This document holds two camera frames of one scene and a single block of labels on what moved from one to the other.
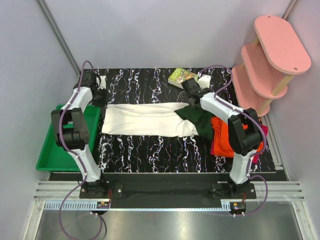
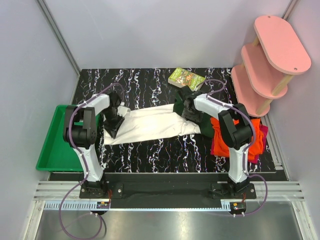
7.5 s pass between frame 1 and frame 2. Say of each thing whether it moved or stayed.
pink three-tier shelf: stayed
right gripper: moved
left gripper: moved
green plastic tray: stayed
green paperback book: stayed
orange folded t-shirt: stayed
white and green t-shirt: moved
